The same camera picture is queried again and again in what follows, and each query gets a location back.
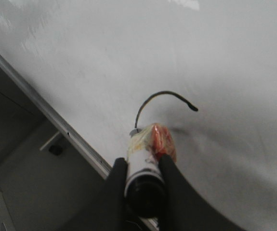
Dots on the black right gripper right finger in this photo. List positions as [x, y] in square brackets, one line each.
[185, 209]

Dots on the orange magnet taped to marker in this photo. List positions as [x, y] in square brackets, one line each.
[162, 142]

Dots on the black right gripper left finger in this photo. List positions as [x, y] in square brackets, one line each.
[107, 210]

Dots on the white whiteboard with aluminium frame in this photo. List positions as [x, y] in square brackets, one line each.
[207, 69]

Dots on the white black-tipped whiteboard marker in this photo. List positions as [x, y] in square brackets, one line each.
[145, 189]

